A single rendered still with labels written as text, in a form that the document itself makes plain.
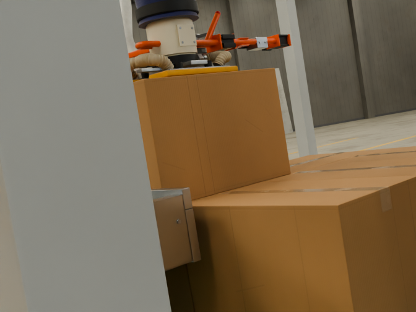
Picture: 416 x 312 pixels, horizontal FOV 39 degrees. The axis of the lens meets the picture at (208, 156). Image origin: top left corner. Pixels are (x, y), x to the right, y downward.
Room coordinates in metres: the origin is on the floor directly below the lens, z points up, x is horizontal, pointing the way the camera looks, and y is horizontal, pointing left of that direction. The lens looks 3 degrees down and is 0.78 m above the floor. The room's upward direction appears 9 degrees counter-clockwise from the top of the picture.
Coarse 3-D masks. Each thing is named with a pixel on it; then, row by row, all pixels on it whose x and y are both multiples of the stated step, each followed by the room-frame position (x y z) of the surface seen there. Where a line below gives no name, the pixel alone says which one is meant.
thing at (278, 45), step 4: (272, 36) 2.49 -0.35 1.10; (276, 36) 2.47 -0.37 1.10; (280, 36) 2.49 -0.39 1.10; (284, 36) 2.51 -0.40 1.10; (288, 36) 2.52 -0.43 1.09; (276, 40) 2.47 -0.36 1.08; (280, 40) 2.49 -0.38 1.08; (284, 40) 2.51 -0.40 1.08; (288, 40) 2.52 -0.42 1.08; (272, 44) 2.49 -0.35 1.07; (276, 44) 2.48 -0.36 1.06; (280, 44) 2.49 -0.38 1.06; (284, 44) 2.50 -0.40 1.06; (288, 44) 2.52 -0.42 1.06; (268, 48) 2.51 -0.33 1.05; (272, 48) 2.53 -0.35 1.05; (276, 48) 2.55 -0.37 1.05
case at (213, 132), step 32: (160, 96) 1.81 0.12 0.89; (192, 96) 1.89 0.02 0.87; (224, 96) 1.98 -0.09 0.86; (256, 96) 2.09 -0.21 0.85; (160, 128) 1.79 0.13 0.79; (192, 128) 1.88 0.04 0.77; (224, 128) 1.97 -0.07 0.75; (256, 128) 2.07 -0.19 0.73; (160, 160) 1.78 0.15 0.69; (192, 160) 1.86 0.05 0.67; (224, 160) 1.95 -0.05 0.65; (256, 160) 2.05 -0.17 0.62; (288, 160) 2.16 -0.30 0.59; (192, 192) 1.85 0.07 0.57
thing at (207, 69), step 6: (210, 60) 2.09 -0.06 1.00; (180, 66) 1.98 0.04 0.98; (204, 66) 2.09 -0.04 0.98; (210, 66) 2.05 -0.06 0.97; (216, 66) 2.07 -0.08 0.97; (222, 66) 2.09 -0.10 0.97; (228, 66) 2.09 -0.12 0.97; (234, 66) 2.11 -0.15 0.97; (162, 72) 1.91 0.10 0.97; (168, 72) 1.89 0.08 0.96; (174, 72) 1.91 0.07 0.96; (180, 72) 1.93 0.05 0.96; (186, 72) 1.95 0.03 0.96; (192, 72) 1.97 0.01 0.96; (198, 72) 1.99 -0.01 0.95; (204, 72) 2.01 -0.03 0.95; (210, 72) 2.03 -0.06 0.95; (150, 78) 1.95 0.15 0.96
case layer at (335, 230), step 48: (240, 192) 1.86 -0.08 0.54; (288, 192) 1.68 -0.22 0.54; (336, 192) 1.54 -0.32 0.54; (384, 192) 1.48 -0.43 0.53; (240, 240) 1.59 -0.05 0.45; (288, 240) 1.46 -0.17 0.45; (336, 240) 1.36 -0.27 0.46; (384, 240) 1.46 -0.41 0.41; (192, 288) 1.78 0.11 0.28; (240, 288) 1.62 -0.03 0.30; (288, 288) 1.48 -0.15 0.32; (336, 288) 1.37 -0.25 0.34; (384, 288) 1.44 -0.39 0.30
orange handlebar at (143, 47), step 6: (138, 42) 2.01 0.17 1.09; (144, 42) 1.99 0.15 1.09; (150, 42) 2.01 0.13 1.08; (156, 42) 2.02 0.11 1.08; (198, 42) 2.16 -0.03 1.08; (204, 42) 2.18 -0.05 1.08; (210, 42) 2.21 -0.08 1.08; (216, 42) 2.23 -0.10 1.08; (240, 42) 2.32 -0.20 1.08; (246, 42) 2.35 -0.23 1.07; (252, 42) 2.37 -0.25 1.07; (270, 42) 2.45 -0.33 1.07; (138, 48) 2.01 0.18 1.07; (144, 48) 2.04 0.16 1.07; (150, 48) 2.06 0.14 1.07; (132, 54) 2.20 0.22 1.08; (138, 54) 2.18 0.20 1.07
